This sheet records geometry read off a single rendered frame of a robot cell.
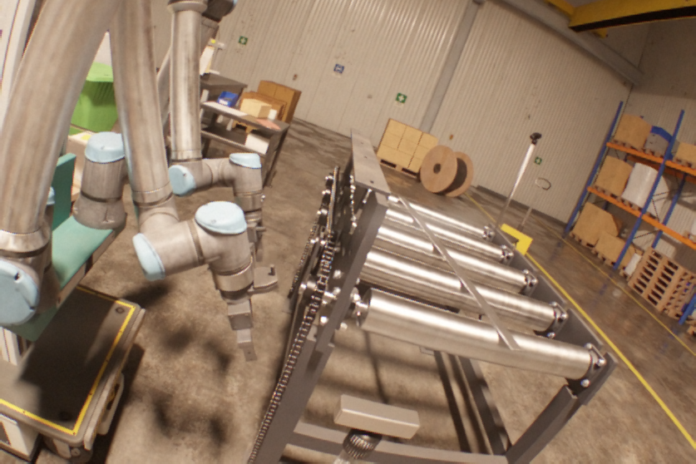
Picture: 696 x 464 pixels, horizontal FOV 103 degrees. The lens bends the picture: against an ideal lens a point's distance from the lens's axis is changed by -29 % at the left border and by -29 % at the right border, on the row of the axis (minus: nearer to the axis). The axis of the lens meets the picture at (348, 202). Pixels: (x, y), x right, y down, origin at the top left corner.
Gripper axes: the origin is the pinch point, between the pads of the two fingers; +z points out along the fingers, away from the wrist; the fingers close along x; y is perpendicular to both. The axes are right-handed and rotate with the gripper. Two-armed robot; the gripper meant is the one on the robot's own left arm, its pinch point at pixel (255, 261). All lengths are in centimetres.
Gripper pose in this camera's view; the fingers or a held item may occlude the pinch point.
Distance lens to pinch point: 123.1
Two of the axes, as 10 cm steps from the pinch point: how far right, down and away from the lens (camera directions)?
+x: -0.4, -1.9, 9.8
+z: 0.6, 9.8, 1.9
